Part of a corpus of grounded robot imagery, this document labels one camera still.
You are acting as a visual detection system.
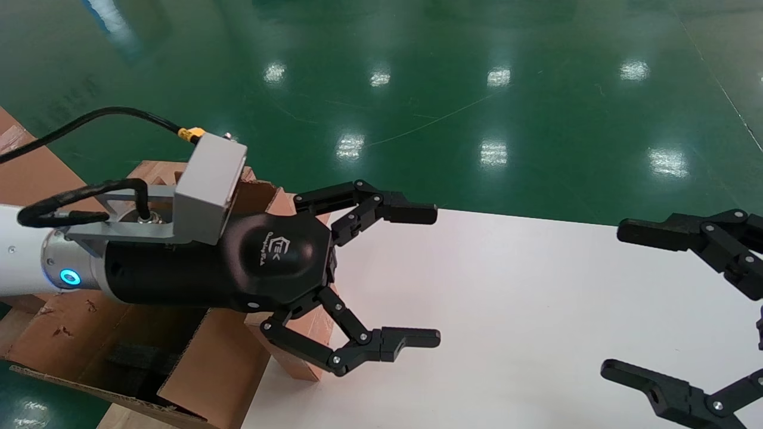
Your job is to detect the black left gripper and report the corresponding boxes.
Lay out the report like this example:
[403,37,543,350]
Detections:
[98,212,334,314]

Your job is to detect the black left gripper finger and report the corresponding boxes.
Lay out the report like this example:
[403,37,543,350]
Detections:
[294,180,438,248]
[260,286,441,377]

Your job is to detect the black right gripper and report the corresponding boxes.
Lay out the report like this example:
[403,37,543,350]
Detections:
[601,209,763,429]

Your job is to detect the big open cardboard box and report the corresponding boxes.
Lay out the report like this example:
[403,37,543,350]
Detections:
[0,170,281,429]

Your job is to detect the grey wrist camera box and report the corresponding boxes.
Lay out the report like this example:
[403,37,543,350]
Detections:
[172,132,248,245]

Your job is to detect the grey metal camera bracket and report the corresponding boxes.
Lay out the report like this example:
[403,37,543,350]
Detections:
[63,184,179,243]

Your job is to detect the black cable with yellow connector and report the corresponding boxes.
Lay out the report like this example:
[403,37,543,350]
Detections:
[0,107,207,165]

